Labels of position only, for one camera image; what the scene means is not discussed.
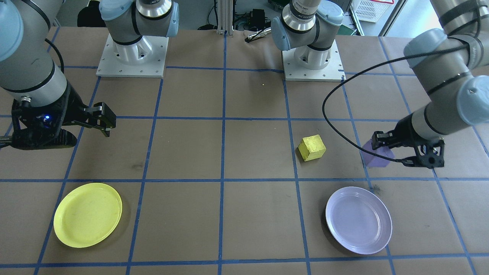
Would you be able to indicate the white square base plate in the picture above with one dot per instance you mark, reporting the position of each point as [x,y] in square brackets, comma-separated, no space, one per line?
[114,68]
[294,74]

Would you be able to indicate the white plastic basket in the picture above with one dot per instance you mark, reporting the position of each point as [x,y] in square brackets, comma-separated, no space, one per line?
[368,9]

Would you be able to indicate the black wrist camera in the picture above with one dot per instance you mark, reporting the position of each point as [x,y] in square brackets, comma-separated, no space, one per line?
[42,140]

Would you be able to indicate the purple round plate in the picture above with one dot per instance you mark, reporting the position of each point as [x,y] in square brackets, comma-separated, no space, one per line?
[359,220]

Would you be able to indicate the silver black connector plug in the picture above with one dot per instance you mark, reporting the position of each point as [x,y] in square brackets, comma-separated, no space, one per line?
[259,34]

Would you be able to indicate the yellow round plate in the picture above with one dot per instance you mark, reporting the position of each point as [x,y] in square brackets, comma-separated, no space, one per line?
[88,215]

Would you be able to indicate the purple block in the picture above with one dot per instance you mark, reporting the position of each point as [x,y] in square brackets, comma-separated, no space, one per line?
[376,158]

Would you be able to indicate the small black adapter box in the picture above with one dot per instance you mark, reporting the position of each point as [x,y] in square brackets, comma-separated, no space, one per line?
[258,17]

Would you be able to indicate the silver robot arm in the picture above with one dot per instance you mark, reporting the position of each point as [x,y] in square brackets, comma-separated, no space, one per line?
[439,72]
[30,72]

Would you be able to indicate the black chair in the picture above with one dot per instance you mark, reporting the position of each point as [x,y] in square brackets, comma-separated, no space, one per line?
[89,17]

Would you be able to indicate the yellow block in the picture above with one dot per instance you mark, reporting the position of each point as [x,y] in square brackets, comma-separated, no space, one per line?
[311,147]

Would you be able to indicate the metal bar frame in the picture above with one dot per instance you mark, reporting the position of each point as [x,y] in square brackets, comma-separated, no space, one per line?
[225,19]

